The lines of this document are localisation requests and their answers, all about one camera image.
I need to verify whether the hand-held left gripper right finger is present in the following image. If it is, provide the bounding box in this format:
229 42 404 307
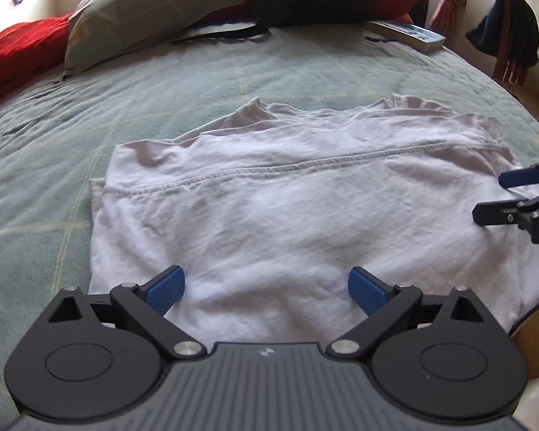
327 267 485 362

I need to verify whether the white printed long-sleeve shirt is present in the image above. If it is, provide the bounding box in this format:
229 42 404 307
89 94 539 351

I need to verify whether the paperback book with blue cover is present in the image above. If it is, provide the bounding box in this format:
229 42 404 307
366 20 446 52

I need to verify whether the grey pillow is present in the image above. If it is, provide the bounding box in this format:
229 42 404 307
63 0 243 77

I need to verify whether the wooden chair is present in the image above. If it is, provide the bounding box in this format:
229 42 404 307
494 0 539 120

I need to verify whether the orange curtain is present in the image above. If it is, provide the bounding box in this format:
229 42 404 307
429 0 474 39

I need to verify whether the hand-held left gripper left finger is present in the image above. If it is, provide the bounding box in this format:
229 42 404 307
49 266 206 362

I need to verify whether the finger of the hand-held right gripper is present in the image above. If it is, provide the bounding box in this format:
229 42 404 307
498 159 539 188
473 189 539 244

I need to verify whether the red pillow at headboard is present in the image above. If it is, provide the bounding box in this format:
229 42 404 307
0 13 73 104

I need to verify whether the dark green garment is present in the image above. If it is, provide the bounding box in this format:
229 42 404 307
466 0 539 67

